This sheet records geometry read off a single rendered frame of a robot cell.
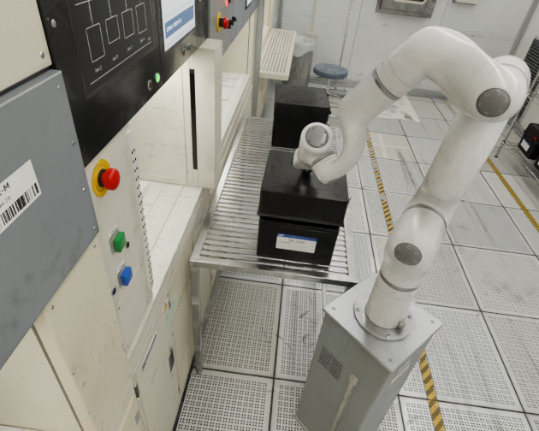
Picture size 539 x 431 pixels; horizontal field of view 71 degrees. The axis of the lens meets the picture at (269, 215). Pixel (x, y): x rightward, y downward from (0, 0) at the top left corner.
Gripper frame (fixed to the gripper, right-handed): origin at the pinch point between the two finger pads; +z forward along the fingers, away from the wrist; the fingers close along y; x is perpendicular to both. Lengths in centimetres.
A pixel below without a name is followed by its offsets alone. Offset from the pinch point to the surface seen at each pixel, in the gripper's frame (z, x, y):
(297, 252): 10.3, 28.5, -1.0
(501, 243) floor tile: 158, -6, -158
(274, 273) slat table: 9.4, 36.8, 6.2
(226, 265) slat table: 8.8, 36.5, 23.4
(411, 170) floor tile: 224, -72, -108
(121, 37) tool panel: -66, -1, 38
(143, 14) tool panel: -59, -10, 38
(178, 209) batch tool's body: 10.8, 19.0, 44.2
